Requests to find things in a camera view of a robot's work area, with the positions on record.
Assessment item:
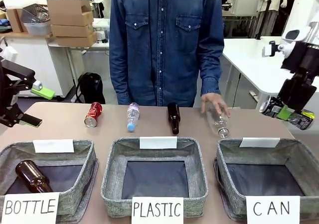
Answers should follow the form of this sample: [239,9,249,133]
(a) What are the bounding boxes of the flat closed cardboard box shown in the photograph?
[53,31,98,47]
[50,22,94,38]

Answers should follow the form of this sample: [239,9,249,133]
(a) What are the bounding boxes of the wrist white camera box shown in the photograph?
[261,41,284,59]
[1,46,18,61]

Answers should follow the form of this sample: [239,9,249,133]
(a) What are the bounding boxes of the red drink can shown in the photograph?
[84,102,104,128]

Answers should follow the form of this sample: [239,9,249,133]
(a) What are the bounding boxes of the white paper sign BOTTLE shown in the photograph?
[0,192,61,224]

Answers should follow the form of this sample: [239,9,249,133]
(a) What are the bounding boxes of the white box machine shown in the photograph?
[231,0,259,17]

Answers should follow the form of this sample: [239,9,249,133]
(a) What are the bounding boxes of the person's denim shirt torso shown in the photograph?
[109,0,225,108]

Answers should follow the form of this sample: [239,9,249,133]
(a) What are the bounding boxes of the white paper sign CAN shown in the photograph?
[245,195,301,224]

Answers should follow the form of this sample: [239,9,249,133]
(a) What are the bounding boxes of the large white table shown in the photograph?
[221,36,319,110]

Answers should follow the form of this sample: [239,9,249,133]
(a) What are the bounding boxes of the person's left hand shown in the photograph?
[200,93,231,118]

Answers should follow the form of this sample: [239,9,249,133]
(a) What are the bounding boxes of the open cardboard box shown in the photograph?
[46,0,94,27]

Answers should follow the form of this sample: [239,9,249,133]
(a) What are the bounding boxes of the clear capless plastic bottle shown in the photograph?
[206,106,230,138]

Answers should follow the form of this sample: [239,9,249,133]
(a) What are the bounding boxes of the wide amber glass bottle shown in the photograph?
[15,160,54,194]

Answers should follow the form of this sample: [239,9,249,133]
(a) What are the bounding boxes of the grey fabric basket labelled can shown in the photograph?
[213,137,319,223]

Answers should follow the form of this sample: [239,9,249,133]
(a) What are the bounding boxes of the crushed black drink can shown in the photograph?
[259,96,315,130]

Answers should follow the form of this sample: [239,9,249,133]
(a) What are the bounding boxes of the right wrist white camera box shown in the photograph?
[261,41,284,59]

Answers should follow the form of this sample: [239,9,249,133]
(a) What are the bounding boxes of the black backpack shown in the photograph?
[74,72,106,105]

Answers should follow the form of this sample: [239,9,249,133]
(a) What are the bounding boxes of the clear plastic storage bin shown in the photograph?
[20,4,52,35]

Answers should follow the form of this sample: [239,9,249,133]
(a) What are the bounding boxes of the grey fabric basket labelled bottle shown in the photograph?
[0,139,100,224]

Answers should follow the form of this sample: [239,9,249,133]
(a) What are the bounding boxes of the person's right denim forearm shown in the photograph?
[109,44,131,106]

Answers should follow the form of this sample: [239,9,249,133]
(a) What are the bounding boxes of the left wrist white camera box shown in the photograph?
[1,46,18,61]

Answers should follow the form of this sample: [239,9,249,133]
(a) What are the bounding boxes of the blank white card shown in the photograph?
[32,139,75,154]
[239,137,281,148]
[139,135,178,150]

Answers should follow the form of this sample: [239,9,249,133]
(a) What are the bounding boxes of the person's left denim forearm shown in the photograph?
[198,44,225,97]

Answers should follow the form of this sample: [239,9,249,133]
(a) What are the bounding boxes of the plastic bottle with blue cap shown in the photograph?
[127,102,141,131]

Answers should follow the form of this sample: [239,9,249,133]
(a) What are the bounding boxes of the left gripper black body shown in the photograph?
[0,59,18,115]

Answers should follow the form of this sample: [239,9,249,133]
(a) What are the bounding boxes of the small upright cardboard box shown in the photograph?
[5,7,28,33]

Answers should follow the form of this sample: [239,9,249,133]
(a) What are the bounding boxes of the slim dark brown glass bottle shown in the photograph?
[167,102,181,135]

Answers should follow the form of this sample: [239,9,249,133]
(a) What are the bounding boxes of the white cabinet desk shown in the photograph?
[0,32,77,99]

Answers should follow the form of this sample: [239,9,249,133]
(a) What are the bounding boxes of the grey fabric basket labelled plastic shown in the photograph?
[100,137,209,219]

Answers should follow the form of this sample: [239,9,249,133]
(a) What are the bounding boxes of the white paper sign PLASTIC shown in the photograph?
[131,196,184,224]

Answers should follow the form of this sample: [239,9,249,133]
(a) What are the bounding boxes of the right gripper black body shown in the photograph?
[281,42,319,86]

